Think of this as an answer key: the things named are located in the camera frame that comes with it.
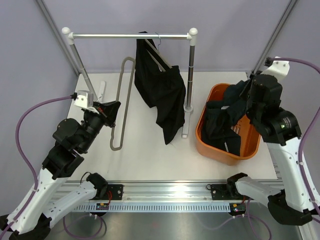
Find orange plastic basket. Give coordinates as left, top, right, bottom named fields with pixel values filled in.
left=195, top=83, right=261, bottom=166

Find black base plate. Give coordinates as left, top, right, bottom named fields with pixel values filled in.
left=210, top=184, right=232, bottom=201
left=99, top=184, right=124, bottom=201

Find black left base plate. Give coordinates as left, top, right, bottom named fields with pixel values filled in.
left=99, top=184, right=124, bottom=201

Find metal clothes rack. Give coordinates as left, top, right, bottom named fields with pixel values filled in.
left=61, top=27, right=198, bottom=139

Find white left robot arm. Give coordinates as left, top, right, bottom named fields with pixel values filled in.
left=0, top=101, right=122, bottom=240

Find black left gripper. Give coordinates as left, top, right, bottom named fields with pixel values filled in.
left=79, top=101, right=121, bottom=153

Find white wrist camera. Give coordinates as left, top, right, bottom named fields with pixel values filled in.
left=73, top=90, right=98, bottom=113
left=261, top=56, right=290, bottom=82

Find slotted cable duct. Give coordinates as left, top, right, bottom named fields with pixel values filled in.
left=73, top=202, right=231, bottom=213

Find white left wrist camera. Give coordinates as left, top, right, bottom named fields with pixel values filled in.
left=73, top=90, right=98, bottom=113

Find black shorts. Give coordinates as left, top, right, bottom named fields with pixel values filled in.
left=134, top=39, right=186, bottom=145

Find dark navy shorts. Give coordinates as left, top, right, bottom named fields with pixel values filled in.
left=201, top=80, right=248, bottom=156

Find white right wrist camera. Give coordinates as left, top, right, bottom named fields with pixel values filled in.
left=261, top=56, right=290, bottom=82

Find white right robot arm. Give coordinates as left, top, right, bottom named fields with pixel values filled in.
left=226, top=74, right=320, bottom=226

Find grey hanger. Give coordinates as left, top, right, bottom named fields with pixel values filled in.
left=109, top=56, right=137, bottom=152

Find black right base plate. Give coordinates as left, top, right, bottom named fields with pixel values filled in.
left=210, top=184, right=232, bottom=201

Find aluminium mounting rail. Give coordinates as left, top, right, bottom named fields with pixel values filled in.
left=54, top=180, right=286, bottom=202

